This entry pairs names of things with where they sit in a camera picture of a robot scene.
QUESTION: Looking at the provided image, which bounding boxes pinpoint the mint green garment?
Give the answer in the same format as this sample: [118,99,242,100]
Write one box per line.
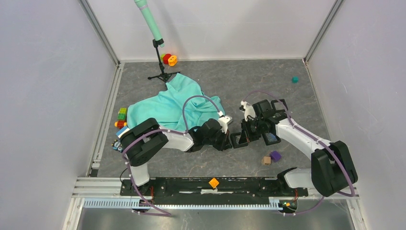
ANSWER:
[126,73,225,131]

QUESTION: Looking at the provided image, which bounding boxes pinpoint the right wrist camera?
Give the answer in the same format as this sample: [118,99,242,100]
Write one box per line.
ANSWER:
[239,101,257,122]

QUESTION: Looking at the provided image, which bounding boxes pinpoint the small teal cube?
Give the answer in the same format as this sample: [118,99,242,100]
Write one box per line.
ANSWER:
[292,76,299,83]

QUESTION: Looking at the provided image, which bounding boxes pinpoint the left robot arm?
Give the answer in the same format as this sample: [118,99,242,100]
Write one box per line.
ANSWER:
[117,115,232,195]

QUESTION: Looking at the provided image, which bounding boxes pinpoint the purple toy brick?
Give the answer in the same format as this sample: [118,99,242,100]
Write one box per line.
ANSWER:
[270,150,282,162]

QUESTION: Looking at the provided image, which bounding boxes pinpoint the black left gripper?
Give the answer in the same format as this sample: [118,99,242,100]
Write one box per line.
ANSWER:
[203,126,232,151]

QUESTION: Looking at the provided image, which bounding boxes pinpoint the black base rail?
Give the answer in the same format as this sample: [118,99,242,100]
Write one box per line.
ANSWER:
[138,177,308,205]

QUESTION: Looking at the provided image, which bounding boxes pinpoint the red orange toy rings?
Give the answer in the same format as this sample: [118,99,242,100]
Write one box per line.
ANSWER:
[159,53,178,67]

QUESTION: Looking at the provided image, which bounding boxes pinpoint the small wooden cube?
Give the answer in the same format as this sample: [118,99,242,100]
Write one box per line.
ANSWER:
[261,156,272,165]

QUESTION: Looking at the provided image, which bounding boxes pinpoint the black square frame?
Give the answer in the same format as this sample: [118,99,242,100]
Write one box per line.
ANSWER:
[230,131,248,149]
[271,99,288,112]
[262,133,281,146]

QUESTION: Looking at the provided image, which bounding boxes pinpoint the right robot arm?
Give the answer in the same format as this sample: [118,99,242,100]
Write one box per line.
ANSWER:
[233,100,358,197]

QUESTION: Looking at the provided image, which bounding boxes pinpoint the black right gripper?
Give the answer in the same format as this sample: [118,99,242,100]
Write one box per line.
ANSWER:
[238,117,264,144]

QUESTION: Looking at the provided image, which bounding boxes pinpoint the colourful toy brick train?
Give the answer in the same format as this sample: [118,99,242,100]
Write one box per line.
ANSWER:
[114,107,127,129]

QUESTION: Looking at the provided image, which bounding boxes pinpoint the orange diamond marker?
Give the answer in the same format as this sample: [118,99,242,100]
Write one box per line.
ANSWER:
[209,178,220,189]

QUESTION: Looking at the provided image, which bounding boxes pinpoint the black tripod stand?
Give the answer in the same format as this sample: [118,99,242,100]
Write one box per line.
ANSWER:
[147,39,180,83]

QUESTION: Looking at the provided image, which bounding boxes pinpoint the mint green microphone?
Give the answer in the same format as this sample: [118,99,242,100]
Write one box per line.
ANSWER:
[134,0,164,47]

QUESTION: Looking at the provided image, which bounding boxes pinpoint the blue white toy brick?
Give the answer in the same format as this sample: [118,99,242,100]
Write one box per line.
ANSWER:
[116,126,130,138]

